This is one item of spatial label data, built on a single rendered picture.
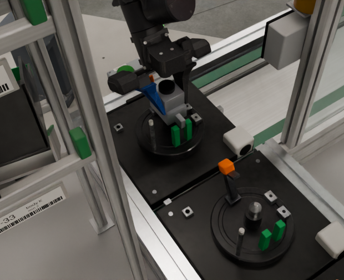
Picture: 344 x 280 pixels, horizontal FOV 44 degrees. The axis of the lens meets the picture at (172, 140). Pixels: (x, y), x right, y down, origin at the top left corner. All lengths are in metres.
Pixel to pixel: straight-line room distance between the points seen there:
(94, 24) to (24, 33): 1.04
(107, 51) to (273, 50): 0.65
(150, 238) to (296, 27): 0.42
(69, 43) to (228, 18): 2.48
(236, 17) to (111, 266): 2.16
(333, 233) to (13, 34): 0.60
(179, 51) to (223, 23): 2.05
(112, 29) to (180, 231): 0.74
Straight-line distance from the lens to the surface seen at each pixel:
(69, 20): 0.33
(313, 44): 0.72
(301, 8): 0.68
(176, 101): 0.78
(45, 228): 0.93
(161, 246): 0.77
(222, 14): 2.82
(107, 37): 1.30
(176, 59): 0.69
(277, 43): 0.69
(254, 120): 0.97
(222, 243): 0.73
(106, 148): 0.44
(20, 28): 0.32
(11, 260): 0.93
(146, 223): 0.79
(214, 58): 1.04
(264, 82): 1.06
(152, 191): 0.80
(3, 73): 0.33
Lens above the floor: 1.65
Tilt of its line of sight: 52 degrees down
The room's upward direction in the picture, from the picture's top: 4 degrees counter-clockwise
